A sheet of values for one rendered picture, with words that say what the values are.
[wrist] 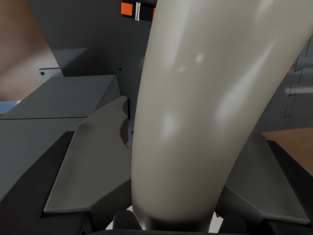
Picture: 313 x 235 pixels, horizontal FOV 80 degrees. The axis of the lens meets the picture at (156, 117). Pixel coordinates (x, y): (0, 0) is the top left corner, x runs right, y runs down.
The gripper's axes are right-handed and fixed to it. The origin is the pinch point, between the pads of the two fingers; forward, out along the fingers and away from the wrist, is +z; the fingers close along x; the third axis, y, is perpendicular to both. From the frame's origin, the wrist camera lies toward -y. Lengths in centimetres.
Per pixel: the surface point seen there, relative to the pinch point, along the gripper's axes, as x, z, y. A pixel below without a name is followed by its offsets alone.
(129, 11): -14, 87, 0
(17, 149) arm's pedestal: -44, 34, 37
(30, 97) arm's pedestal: -61, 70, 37
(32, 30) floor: -65, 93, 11
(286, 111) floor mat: 78, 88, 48
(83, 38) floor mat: -38, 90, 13
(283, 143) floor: 90, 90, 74
